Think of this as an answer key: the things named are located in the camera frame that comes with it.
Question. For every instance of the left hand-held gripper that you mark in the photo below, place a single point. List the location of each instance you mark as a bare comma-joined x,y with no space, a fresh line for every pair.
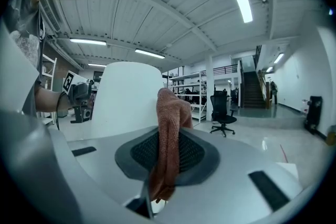
78,94

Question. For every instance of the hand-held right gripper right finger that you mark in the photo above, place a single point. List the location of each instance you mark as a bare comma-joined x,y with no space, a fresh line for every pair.
231,186

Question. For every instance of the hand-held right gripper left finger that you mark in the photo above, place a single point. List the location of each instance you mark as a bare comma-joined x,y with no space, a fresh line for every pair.
105,165

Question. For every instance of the red wiping cloth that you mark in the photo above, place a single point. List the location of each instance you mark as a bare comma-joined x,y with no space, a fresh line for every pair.
170,118

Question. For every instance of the person's left forearm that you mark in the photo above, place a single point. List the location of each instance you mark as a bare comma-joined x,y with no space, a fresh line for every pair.
47,101

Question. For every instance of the white square table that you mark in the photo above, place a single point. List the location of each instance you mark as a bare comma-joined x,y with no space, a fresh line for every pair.
287,171

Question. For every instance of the black mesh office chair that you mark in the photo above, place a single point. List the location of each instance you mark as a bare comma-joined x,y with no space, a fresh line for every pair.
221,112

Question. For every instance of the person's grey t-shirt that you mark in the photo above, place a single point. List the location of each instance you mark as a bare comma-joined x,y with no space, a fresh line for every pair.
29,21

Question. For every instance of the white metal storage rack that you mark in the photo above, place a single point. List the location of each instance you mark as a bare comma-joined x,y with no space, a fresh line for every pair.
199,97

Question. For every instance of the dark staircase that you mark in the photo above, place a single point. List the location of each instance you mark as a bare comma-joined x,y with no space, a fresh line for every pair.
253,91

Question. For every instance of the white support column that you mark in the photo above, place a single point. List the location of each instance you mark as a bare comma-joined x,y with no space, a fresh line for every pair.
210,86

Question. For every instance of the black upright case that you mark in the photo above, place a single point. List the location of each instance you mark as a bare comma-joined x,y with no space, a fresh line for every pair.
313,112

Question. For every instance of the yellow bin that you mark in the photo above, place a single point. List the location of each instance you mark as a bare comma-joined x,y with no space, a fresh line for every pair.
331,135

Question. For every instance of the black mezzanine railing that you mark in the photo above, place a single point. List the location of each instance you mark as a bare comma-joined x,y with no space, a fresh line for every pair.
225,70

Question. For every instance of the white wall shelf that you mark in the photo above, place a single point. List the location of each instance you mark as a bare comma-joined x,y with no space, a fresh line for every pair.
48,76

